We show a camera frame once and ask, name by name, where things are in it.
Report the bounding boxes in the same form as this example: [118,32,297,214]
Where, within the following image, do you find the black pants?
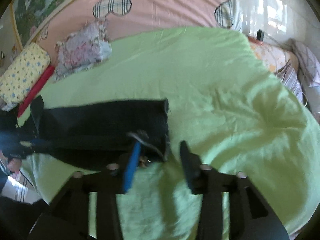
[17,96,170,171]

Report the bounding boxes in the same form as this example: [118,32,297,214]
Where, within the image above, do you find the person's left hand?
[7,158,22,173]

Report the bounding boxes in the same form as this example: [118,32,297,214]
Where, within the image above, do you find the red folded cloth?
[17,65,55,118]

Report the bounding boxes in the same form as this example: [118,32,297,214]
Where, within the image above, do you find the green bed sheet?
[17,26,320,240]

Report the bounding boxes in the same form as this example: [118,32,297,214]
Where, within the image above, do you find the yellow patterned pillow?
[0,43,50,112]

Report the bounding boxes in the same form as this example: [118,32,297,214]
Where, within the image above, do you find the floral ruffled pillow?
[53,18,112,82]

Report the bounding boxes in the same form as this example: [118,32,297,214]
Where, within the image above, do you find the orange floral pillow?
[248,36,299,74]

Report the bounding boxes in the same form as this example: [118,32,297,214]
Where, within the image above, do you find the small black charger box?
[256,29,265,42]

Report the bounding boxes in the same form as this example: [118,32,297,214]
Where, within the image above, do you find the pink bed sheet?
[37,0,242,50]

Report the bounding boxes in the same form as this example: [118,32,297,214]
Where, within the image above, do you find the landscape wall painting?
[9,0,74,50]

